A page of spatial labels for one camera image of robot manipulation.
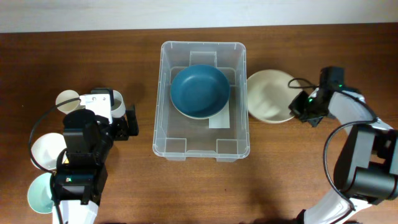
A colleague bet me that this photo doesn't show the cream bowl inside bin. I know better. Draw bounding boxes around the cream bowl inside bin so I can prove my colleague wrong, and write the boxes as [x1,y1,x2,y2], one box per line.
[170,100,229,120]

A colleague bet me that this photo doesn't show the white small bowl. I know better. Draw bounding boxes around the white small bowl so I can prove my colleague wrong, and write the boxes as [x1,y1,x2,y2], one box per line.
[32,133,67,170]

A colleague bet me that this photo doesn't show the clear plastic storage bin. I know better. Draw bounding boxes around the clear plastic storage bin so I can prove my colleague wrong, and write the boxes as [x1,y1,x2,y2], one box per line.
[152,41,250,162]

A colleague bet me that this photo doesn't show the white label in bin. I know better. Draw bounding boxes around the white label in bin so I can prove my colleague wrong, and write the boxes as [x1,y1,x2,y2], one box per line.
[209,101,230,129]

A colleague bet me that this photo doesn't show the grey paper cup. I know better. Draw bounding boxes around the grey paper cup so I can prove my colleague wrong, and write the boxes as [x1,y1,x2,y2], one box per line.
[111,90,126,118]

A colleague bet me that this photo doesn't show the dark blue bowl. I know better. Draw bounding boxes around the dark blue bowl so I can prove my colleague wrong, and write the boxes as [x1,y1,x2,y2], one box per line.
[170,65,231,105]

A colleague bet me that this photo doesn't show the cream bowl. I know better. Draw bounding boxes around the cream bowl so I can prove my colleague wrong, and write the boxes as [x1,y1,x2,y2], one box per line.
[170,100,229,120]
[247,69,302,124]

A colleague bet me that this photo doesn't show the mint small bowl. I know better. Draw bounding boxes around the mint small bowl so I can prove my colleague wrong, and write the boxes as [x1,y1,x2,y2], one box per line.
[27,173,53,214]

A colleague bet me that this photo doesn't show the cream paper cup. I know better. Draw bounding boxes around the cream paper cup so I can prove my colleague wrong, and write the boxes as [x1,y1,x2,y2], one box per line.
[55,90,81,114]

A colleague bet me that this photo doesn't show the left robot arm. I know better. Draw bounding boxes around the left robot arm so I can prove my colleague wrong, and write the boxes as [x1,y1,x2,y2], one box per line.
[50,105,139,223]

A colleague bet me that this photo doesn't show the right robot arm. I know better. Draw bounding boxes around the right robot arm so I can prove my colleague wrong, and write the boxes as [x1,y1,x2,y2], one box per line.
[289,67,397,223]

